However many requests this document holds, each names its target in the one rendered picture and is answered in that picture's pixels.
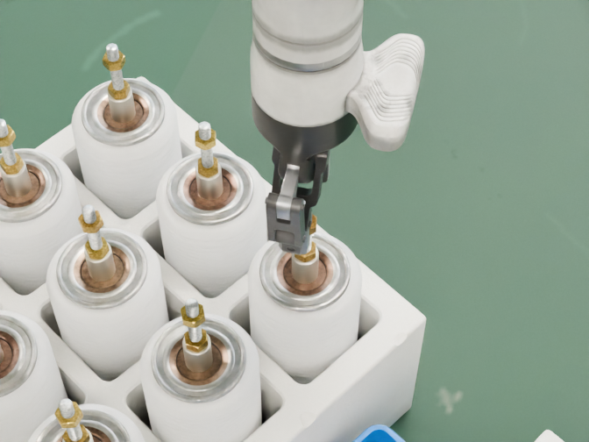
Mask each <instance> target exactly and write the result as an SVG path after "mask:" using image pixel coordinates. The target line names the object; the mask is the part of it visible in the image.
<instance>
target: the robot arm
mask: <svg viewBox="0 0 589 442"><path fill-rule="evenodd" d="M363 8H364V0H252V30H253V32H252V45H251V52H250V67H251V89H252V117H253V121H254V124H255V125H256V127H257V129H258V130H259V132H260V134H261V135H262V136H263V137H264V138H265V139H266V140H267V141H268V142H269V143H271V144H272V145H273V155H272V162H273V164H274V171H273V186H272V192H269V193H268V196H267V197H266V200H265V204H266V221H267V230H268V239H269V241H273V242H279V248H280V249H281V250H282V252H286V253H294V254H299V255H301V254H306V253H307V252H308V249H309V227H310V226H311V221H310V218H311V211H312V207H314V206H316V205H317V202H318V200H319V198H320V195H321V190H322V183H323V182H327V181H328V177H329V174H330V149H332V148H334V147H336V146H339V145H340V144H342V143H343V142H344V141H346V140H347V139H348V138H349V137H350V136H351V134H352V133H353V131H354V130H355V128H356V126H357V124H359V126H360V129H361V131H362V133H363V136H364V138H365V141H366V143H367V144H368V145H369V146H370V147H372V148H374V149H376V150H380V151H384V152H392V151H394V150H396V149H398V148H399V147H400V146H401V145H402V143H403V142H404V140H405V138H406V136H407V133H408V128H409V125H410V121H411V118H412V114H413V110H414V107H415V100H416V97H417V92H418V89H419V85H420V81H421V77H422V67H423V61H424V52H425V51H424V44H423V41H422V39H421V38H419V37H418V36H416V35H414V34H406V33H399V34H395V35H394V36H392V37H390V38H389V39H387V40H386V41H385V42H383V43H382V44H381V45H379V46H378V47H376V48H375V49H373V50H372V51H368V52H364V51H363V44H362V21H363ZM283 180H284V181H283ZM312 181H313V187H312V189H305V188H301V187H297V186H298V182H299V183H310V182H312Z"/></svg>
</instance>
